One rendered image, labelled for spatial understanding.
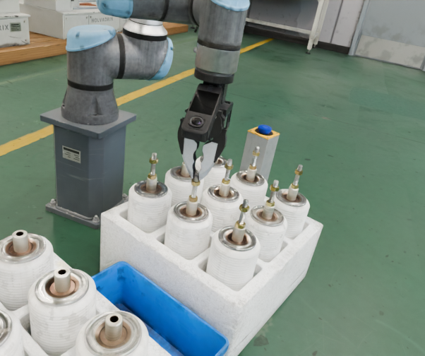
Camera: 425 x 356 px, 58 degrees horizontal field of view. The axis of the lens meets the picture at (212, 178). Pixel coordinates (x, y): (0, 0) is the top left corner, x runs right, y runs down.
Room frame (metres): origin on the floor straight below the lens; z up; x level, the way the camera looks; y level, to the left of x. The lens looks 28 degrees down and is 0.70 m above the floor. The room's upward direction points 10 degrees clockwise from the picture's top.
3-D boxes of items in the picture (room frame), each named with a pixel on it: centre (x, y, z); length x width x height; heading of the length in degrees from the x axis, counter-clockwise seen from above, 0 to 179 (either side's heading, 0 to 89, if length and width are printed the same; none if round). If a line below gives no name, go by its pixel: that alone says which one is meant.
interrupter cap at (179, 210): (0.67, 0.03, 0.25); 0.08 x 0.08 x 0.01
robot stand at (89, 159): (0.99, 0.36, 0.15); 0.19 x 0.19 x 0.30; 74
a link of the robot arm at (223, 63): (0.69, 0.03, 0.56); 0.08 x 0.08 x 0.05
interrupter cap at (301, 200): (0.81, -0.19, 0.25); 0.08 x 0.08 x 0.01
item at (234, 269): (0.61, -0.07, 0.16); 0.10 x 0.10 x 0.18
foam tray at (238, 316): (0.77, -0.03, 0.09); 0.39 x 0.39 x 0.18; 58
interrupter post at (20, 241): (0.48, 0.29, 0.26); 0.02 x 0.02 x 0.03
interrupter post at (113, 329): (0.35, 0.09, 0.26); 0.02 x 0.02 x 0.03
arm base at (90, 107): (0.99, 0.36, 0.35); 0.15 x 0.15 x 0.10
